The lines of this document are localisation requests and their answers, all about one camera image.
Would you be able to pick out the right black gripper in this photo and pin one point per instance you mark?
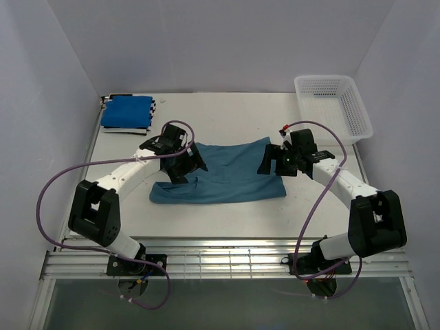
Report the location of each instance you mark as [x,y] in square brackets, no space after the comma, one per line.
[270,153]

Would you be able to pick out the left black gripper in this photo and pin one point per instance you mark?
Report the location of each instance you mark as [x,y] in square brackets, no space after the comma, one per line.
[192,162]

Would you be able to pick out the teal tank top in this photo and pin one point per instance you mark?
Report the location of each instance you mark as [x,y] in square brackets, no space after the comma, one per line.
[231,178]

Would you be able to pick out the blue tank top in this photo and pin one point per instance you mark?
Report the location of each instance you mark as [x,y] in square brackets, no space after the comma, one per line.
[127,111]

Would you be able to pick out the black white striped tank top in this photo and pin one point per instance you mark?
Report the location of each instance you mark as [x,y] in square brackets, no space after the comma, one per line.
[129,130]

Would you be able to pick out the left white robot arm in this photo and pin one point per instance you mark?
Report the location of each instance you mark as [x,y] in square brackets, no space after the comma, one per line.
[95,210]

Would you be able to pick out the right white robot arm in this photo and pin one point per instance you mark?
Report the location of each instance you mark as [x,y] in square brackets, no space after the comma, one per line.
[376,221]

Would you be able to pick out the white plastic basket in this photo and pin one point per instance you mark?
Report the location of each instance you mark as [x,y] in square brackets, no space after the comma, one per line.
[334,101]

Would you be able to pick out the aluminium rail frame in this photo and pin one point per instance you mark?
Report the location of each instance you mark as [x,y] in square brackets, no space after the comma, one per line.
[186,259]

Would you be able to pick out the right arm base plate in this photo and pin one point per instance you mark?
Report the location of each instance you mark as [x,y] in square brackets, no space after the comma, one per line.
[305,266]

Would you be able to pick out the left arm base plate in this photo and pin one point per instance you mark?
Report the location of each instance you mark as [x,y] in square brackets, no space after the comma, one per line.
[119,267]

